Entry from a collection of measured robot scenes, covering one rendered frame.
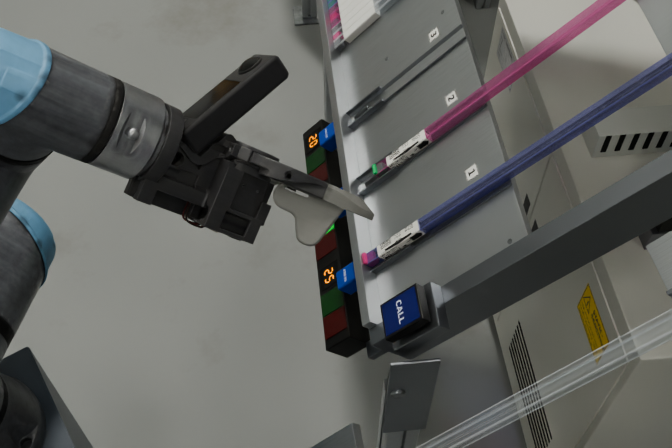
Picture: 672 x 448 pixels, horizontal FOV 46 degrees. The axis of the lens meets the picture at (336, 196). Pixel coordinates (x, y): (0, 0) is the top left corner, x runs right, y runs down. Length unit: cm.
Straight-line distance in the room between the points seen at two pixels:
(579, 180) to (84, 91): 72
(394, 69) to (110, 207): 105
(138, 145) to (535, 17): 87
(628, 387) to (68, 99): 75
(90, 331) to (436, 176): 104
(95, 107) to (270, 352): 107
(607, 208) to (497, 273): 12
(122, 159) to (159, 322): 107
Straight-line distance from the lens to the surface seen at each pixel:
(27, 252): 94
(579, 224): 73
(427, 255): 84
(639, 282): 107
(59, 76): 65
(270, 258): 177
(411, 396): 86
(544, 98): 124
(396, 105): 98
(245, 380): 163
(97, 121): 65
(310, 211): 72
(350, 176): 96
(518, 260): 75
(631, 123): 118
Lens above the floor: 147
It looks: 52 degrees down
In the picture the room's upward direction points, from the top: straight up
